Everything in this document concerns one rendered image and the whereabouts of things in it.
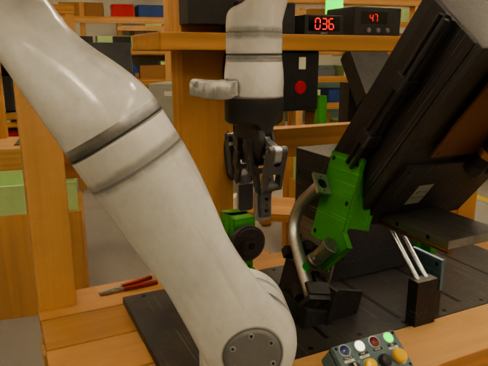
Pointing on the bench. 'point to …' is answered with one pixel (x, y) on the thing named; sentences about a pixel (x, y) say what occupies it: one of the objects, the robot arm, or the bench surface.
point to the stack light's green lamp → (333, 4)
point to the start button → (399, 355)
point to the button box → (332, 358)
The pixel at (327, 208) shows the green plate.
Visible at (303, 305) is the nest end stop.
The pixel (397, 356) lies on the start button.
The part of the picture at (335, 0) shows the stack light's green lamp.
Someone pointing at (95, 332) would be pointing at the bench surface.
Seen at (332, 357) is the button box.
